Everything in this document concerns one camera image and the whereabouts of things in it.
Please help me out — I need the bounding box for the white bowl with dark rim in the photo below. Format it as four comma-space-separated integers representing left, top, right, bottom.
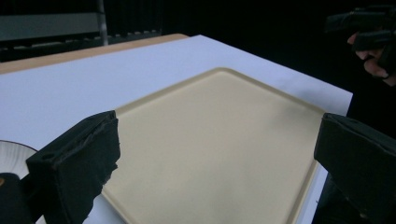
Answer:
0, 139, 39, 180

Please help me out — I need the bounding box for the beige plastic tray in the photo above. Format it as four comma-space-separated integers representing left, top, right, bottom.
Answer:
101, 66, 327, 224

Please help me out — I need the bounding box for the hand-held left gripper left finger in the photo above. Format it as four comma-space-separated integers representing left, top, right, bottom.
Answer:
25, 109, 121, 224

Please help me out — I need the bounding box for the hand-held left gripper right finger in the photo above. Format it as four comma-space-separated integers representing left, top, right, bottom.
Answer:
313, 112, 396, 224

